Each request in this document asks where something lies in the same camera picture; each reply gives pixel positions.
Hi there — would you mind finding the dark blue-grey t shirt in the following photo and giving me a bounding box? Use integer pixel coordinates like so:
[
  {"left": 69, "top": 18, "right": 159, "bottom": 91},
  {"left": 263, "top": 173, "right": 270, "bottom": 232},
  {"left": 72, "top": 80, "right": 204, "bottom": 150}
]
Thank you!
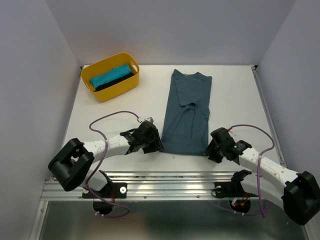
[{"left": 161, "top": 69, "right": 212, "bottom": 156}]

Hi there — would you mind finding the yellow plastic basket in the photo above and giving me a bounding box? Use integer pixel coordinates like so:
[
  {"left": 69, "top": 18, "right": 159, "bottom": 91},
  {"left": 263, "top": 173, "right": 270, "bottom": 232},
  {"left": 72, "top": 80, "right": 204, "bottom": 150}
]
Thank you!
[{"left": 81, "top": 53, "right": 140, "bottom": 102}]

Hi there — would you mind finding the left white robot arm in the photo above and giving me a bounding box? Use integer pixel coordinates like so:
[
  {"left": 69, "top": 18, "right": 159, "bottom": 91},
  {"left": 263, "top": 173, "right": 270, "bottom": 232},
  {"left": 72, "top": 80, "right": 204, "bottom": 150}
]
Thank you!
[{"left": 48, "top": 120, "right": 163, "bottom": 197}]

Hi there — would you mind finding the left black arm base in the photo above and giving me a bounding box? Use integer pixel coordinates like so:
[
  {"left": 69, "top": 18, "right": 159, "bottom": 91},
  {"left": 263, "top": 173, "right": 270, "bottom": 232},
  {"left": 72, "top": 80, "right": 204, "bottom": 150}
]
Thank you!
[{"left": 88, "top": 170, "right": 128, "bottom": 199}]

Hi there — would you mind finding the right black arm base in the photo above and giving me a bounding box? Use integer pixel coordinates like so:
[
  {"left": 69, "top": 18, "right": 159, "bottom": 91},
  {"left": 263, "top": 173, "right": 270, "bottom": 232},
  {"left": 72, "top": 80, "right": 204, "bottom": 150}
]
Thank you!
[{"left": 211, "top": 170, "right": 252, "bottom": 199}]

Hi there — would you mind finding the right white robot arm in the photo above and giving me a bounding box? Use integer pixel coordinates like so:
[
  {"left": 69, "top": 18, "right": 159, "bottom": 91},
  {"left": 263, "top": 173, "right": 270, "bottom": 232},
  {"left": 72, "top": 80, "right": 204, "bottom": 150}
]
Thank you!
[{"left": 205, "top": 127, "right": 320, "bottom": 226}]

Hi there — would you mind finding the rolled black t shirt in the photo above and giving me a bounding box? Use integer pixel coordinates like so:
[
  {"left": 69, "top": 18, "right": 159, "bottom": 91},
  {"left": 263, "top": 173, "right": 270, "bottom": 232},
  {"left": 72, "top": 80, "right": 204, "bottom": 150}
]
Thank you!
[{"left": 94, "top": 72, "right": 134, "bottom": 92}]

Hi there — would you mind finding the rolled teal t shirt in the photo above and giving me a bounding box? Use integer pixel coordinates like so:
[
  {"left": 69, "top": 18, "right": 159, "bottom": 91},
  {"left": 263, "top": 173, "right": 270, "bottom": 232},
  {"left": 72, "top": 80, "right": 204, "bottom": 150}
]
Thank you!
[{"left": 89, "top": 64, "right": 132, "bottom": 88}]

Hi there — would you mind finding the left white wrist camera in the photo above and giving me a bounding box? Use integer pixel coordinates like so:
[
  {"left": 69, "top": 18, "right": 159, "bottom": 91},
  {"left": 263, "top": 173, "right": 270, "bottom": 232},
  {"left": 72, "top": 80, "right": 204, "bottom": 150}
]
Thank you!
[{"left": 144, "top": 117, "right": 154, "bottom": 124}]

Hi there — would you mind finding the aluminium front rail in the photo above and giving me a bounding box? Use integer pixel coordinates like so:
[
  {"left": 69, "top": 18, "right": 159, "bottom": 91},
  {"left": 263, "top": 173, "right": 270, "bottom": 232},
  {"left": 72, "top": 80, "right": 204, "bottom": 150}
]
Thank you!
[{"left": 41, "top": 170, "right": 305, "bottom": 201}]

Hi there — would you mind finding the aluminium rail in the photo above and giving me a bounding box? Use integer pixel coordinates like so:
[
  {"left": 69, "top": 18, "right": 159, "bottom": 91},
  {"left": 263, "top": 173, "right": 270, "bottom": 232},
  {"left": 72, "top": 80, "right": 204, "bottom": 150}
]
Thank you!
[
  {"left": 41, "top": 170, "right": 305, "bottom": 201},
  {"left": 250, "top": 65, "right": 287, "bottom": 167}
]

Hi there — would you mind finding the aluminium right side rail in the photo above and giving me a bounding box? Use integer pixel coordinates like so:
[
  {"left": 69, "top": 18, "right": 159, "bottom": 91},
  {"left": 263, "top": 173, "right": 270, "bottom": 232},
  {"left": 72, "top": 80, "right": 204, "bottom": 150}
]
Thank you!
[{"left": 250, "top": 65, "right": 287, "bottom": 167}]

